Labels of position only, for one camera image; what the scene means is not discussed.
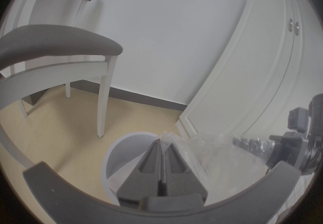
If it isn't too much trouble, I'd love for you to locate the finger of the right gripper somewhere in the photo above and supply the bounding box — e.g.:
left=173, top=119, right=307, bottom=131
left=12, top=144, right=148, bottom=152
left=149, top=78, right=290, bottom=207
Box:
left=232, top=136, right=275, bottom=161

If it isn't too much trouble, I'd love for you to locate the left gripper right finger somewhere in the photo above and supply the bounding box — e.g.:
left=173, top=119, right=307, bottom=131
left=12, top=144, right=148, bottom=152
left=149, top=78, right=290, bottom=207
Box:
left=163, top=143, right=209, bottom=205

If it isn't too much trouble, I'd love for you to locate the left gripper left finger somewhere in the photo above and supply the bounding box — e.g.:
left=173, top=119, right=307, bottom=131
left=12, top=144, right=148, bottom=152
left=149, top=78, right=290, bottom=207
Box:
left=117, top=139, right=162, bottom=203

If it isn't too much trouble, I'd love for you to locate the white chair with grey seat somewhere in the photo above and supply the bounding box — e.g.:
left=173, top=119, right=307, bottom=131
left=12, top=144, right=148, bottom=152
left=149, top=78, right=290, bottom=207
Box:
left=0, top=0, right=123, bottom=170

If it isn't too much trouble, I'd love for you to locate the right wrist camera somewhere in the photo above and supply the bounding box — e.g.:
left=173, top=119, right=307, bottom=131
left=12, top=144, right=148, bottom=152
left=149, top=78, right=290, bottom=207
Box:
left=288, top=107, right=309, bottom=133

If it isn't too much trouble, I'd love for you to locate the white trash bin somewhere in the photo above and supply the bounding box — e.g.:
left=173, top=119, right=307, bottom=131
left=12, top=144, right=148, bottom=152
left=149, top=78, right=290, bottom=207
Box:
left=101, top=131, right=210, bottom=206

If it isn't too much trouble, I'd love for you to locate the clear plastic bag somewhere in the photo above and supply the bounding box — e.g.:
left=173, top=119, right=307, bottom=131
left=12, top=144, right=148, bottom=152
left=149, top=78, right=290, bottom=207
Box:
left=156, top=131, right=274, bottom=193

